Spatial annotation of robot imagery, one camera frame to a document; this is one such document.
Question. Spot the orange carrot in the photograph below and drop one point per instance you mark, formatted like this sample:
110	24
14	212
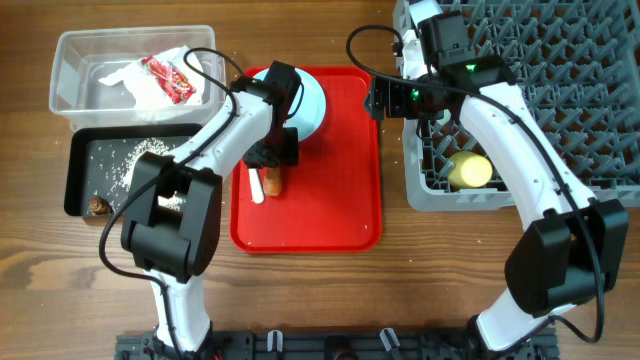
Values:
273	183

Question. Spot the brown food scrap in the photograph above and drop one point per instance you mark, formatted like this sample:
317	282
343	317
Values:
99	206

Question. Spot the red plastic tray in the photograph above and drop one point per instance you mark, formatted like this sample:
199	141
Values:
331	200

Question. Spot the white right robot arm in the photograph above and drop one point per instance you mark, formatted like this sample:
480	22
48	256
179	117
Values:
571	248

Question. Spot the red candy wrapper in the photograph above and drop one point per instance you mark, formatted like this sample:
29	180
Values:
170	79

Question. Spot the black food waste tray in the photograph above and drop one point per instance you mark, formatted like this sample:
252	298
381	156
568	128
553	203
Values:
84	143

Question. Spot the mint green bowl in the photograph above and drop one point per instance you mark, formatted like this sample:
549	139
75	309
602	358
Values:
445	118

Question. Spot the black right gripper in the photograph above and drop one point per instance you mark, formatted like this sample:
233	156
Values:
394	107

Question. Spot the white plastic spoon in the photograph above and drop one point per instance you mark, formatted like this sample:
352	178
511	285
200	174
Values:
256	188

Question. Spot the grey dishwasher rack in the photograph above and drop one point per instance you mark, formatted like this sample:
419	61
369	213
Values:
577	65

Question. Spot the white paper napkin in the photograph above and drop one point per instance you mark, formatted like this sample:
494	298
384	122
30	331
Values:
145	90

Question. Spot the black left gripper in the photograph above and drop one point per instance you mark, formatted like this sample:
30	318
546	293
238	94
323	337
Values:
289	155

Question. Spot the yellow cup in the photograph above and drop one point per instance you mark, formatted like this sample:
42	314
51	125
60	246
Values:
470	170

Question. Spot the light blue plate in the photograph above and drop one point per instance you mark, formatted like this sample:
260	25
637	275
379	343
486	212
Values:
308	107

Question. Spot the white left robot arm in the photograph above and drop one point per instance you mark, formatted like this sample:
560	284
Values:
171	218

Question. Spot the pile of white rice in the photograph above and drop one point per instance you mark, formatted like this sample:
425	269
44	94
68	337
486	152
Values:
115	161

